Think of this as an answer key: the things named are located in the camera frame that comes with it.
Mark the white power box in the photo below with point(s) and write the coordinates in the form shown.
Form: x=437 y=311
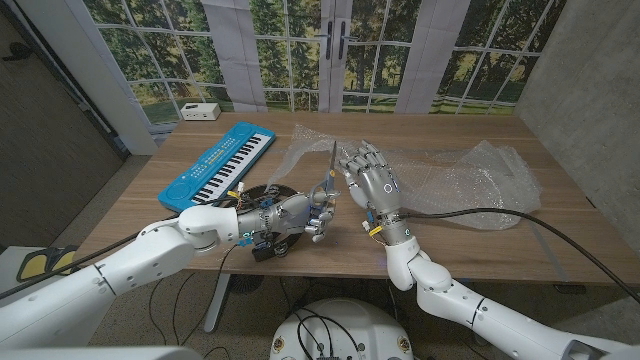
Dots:
x=200 y=111

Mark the yellow black foot pedal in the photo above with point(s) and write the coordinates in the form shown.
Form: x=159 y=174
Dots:
x=32 y=267
x=65 y=260

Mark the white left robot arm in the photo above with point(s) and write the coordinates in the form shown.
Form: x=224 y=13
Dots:
x=150 y=250

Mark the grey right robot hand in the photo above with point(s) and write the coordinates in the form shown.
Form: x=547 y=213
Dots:
x=377 y=187

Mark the clear bubble wrap sheet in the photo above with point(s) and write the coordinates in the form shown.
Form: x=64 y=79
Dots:
x=475 y=175

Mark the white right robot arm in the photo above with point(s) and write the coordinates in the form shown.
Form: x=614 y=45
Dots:
x=450 y=295

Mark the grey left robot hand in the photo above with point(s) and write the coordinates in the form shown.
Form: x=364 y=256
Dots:
x=300 y=212

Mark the black half-moon tambourine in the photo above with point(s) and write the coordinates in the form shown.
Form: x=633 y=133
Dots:
x=260 y=192

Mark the blue toy piano keyboard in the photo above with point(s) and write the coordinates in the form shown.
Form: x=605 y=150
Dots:
x=210 y=160

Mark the printed window forest backdrop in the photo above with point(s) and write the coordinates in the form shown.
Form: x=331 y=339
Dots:
x=150 y=50

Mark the black round floor base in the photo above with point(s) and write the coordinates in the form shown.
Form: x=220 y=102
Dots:
x=247 y=284

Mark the white floor platform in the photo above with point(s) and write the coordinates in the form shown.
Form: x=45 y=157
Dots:
x=7 y=265

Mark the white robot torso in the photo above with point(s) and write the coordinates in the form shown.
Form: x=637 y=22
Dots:
x=370 y=330

